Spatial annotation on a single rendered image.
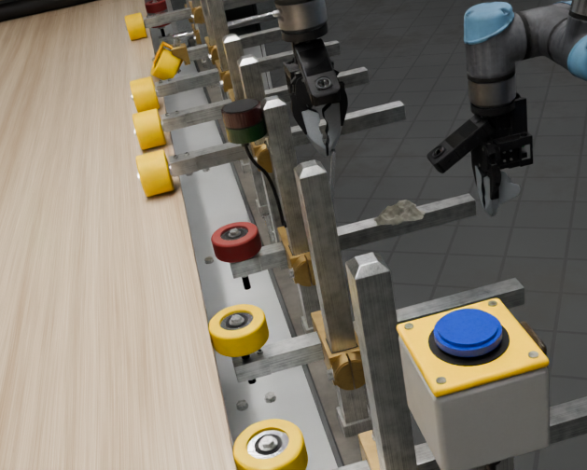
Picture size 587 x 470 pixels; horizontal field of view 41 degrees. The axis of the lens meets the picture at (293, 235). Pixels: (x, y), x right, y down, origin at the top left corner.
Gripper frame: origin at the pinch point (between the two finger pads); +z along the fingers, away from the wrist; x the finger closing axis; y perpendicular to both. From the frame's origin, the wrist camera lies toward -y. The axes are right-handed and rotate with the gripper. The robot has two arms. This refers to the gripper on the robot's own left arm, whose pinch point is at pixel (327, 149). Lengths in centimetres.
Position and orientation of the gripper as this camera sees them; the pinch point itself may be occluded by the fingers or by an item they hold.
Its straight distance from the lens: 130.7
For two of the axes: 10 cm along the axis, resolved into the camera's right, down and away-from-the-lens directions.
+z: 1.8, 8.6, 4.8
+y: -2.0, -4.5, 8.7
